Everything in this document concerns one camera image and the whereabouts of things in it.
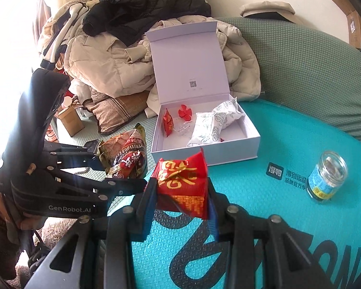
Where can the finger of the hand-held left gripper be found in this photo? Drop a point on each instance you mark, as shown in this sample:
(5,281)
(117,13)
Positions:
(72,155)
(123,186)

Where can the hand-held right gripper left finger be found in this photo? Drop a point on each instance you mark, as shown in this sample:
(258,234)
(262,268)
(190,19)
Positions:
(149,210)

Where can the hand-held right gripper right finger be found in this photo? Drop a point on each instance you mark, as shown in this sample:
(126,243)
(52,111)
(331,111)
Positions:
(212,216)

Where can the brown snack packet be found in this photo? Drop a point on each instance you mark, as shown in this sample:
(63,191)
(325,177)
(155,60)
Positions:
(126,156)

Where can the red snack packet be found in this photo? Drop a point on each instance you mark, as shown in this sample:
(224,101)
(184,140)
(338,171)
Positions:
(180,183)
(169,122)

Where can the white printed bread packet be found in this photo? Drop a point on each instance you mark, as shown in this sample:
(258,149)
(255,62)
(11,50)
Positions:
(228,111)
(203,129)

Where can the red toy fan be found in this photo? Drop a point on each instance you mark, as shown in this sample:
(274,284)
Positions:
(186,112)

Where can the white gift box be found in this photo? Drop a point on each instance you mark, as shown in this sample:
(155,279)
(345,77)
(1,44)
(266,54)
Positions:
(186,54)

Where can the person's left forearm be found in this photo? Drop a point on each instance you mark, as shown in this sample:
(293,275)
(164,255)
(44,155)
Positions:
(0,246)

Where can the person's left hand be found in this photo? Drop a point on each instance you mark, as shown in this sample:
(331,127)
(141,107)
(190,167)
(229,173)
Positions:
(30,222)

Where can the small brown cardboard box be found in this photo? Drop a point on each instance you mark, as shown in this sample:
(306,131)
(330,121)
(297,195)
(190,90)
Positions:
(70,120)

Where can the brown plaid pillow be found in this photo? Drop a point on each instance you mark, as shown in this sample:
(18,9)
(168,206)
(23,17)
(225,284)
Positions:
(114,108)

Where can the beige quilted jacket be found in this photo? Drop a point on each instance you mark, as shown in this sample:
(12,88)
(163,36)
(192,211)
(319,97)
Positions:
(99,66)

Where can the white and beige garment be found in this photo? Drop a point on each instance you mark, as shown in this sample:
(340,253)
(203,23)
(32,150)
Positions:
(52,45)

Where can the teal padded mat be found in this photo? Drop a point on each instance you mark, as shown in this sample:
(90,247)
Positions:
(288,132)

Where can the glass jar with blue label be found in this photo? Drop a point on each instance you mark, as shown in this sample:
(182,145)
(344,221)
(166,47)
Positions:
(326,177)

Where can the black jacket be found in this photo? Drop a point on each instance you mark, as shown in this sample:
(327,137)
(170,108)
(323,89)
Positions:
(156,3)

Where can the printed cardboard carton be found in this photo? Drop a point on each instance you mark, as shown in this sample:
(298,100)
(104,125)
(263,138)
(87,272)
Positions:
(356,21)

